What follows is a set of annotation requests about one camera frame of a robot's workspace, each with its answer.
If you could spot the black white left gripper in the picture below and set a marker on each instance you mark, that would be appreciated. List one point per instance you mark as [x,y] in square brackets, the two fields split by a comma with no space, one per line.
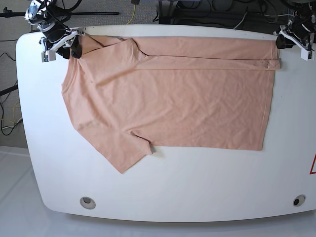
[295,34]

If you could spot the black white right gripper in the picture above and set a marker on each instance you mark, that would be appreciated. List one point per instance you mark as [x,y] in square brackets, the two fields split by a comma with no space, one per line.
[62,40]

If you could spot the peach pink T-shirt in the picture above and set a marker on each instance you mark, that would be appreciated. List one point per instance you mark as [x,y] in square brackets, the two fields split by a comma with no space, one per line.
[126,95]

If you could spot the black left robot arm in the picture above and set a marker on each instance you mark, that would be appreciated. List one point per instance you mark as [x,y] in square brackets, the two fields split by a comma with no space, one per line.
[304,11]

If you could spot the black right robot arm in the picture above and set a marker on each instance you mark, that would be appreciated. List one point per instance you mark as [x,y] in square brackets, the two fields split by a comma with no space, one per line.
[45,14]

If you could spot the red triangle sticker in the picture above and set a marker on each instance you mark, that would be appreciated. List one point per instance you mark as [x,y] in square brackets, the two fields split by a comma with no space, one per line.
[313,168]

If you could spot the left table grommet hole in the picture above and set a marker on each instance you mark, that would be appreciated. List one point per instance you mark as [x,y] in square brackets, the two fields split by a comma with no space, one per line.
[87,203]

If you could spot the table grommet hole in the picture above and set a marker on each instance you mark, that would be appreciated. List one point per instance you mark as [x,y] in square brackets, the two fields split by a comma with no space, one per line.
[87,203]
[299,200]

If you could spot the right table grommet hole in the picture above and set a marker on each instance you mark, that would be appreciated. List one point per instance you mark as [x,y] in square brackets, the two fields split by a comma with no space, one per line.
[299,200]

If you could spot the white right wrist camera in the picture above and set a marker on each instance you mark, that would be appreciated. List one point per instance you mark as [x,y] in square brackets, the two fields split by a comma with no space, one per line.
[48,56]

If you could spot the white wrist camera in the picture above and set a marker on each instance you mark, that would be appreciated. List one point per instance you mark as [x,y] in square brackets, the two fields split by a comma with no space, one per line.
[307,55]
[48,56]

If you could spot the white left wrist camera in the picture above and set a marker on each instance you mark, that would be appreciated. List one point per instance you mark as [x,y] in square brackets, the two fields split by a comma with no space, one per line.
[307,55]

